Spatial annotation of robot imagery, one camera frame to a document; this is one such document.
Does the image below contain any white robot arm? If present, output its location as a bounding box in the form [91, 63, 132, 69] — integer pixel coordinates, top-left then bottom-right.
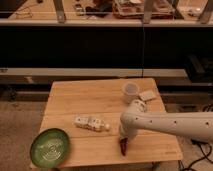
[119, 99, 213, 152]

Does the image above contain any white plastic bottle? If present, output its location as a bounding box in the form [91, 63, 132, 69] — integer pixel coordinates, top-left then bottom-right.
[74, 116, 110, 132]

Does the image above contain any wooden table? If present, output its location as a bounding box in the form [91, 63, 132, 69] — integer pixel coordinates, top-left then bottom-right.
[40, 79, 183, 168]

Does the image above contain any small white sponge block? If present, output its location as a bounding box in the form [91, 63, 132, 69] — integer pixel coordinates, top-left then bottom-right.
[139, 90, 156, 102]

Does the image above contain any white plastic cup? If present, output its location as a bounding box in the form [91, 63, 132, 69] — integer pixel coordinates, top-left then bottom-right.
[122, 82, 139, 104]

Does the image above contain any cluttered tray on shelf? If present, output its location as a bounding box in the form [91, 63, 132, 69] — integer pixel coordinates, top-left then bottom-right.
[112, 0, 174, 18]

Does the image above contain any black cable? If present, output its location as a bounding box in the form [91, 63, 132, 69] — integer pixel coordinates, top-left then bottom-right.
[179, 139, 213, 171]

